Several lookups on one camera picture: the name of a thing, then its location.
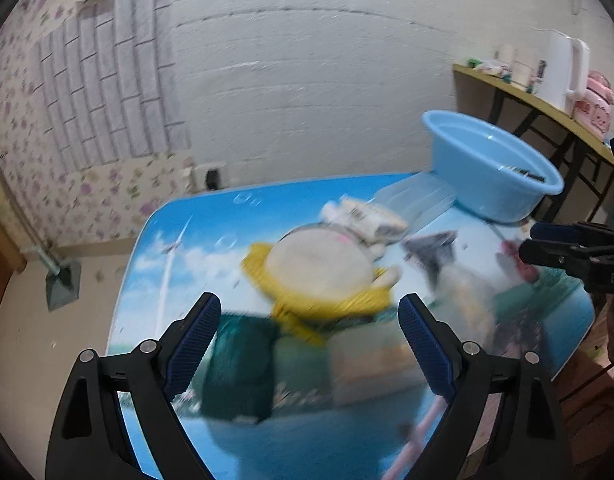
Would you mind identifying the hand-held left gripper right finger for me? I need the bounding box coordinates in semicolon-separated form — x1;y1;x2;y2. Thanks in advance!
397;294;570;480

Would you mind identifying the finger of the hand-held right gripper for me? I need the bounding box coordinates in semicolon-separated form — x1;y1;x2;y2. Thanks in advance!
529;221;614;244
519;239;596;277

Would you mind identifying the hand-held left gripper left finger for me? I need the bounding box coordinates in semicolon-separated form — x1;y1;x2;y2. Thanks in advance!
44;291;223;480

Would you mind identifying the dark green packet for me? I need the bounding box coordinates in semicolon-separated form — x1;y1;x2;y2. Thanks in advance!
202;312;278;423

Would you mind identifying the grey printed packet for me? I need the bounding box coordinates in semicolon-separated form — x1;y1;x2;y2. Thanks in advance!
401;230;460;281

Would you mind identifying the yellow plastic clip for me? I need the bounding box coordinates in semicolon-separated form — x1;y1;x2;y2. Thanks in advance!
282;317;333;347

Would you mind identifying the light blue plastic basin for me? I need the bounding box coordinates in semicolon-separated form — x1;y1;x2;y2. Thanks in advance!
421;110;565;223

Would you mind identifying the white printed packet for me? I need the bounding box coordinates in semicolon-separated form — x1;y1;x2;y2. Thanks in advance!
321;195;408;246

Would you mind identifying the pink container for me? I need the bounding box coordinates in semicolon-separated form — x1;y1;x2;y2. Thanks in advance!
572;71;614;136

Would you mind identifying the white round container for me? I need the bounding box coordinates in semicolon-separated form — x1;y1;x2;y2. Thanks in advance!
511;60;535;88

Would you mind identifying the empty clear plastic bag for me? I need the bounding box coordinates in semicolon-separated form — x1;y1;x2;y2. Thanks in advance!
374;172;458;221

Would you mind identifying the yellow-topped side table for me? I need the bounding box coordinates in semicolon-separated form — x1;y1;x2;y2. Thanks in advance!
452;62;614;226

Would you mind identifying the white electric kettle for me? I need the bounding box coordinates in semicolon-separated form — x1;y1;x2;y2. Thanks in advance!
541;30;590;113

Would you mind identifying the grey long-handled dustpan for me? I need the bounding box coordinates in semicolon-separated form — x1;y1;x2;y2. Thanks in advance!
0;157;82;311

